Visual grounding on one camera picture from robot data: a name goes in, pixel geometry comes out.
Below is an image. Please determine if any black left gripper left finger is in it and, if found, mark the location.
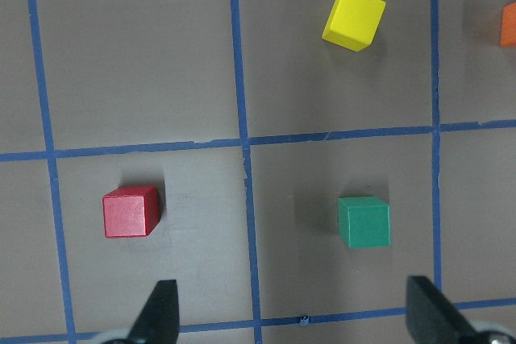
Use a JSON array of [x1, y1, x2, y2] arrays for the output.
[[127, 280, 179, 343]]

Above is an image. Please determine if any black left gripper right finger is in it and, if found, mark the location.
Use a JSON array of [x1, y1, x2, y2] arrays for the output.
[[406, 276, 477, 343]]

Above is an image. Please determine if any red wooden block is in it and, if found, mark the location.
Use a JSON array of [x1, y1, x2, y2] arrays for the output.
[[102, 186, 161, 238]]

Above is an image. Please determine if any green wooden block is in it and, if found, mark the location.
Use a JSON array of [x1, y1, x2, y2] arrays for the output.
[[338, 197, 391, 249]]

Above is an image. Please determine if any orange wooden block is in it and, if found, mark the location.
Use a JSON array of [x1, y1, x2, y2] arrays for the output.
[[499, 2, 516, 48]]

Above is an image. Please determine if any yellow wooden block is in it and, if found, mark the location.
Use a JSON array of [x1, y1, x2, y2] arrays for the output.
[[322, 0, 386, 52]]

